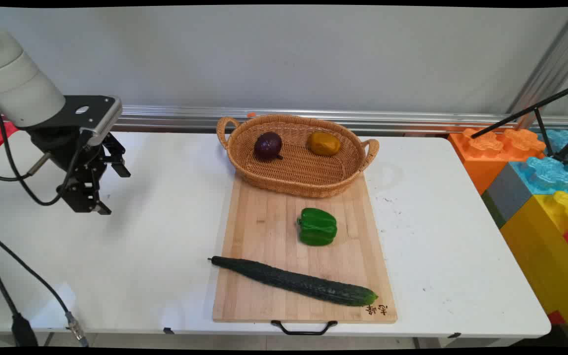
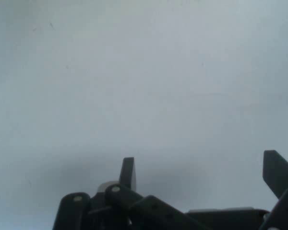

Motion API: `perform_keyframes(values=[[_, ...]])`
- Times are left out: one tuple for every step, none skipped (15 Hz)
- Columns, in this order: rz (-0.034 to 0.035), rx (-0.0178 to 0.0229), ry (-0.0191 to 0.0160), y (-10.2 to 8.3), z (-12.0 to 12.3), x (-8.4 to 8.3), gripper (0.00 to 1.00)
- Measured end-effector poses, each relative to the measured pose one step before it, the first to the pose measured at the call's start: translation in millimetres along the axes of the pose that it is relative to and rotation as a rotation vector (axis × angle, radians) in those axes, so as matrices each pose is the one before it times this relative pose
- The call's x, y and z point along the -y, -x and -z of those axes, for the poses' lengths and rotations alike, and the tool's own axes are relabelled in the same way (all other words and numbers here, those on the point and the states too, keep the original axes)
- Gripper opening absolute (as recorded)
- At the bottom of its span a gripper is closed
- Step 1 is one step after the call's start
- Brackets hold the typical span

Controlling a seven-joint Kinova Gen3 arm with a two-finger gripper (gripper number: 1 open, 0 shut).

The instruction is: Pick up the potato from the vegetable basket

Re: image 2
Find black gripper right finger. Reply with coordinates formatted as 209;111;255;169
259;149;288;230

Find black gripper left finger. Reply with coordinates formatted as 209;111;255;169
52;157;208;230

